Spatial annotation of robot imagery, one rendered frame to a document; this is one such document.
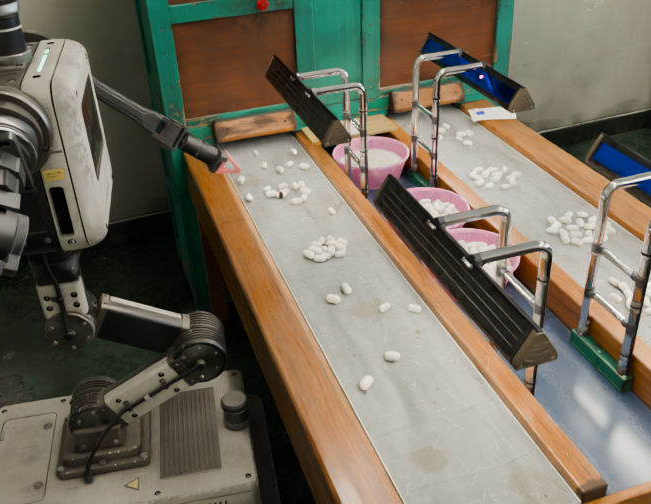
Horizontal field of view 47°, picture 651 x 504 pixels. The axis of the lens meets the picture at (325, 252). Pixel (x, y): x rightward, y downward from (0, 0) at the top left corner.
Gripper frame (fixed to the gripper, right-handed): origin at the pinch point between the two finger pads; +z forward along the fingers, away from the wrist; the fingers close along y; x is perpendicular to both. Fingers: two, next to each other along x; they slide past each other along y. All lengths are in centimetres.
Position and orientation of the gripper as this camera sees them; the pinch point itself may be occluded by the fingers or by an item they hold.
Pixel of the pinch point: (237, 170)
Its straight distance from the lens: 235.9
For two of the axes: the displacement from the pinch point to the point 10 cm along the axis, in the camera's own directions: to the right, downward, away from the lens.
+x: -5.8, 7.8, 2.6
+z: 7.6, 3.9, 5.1
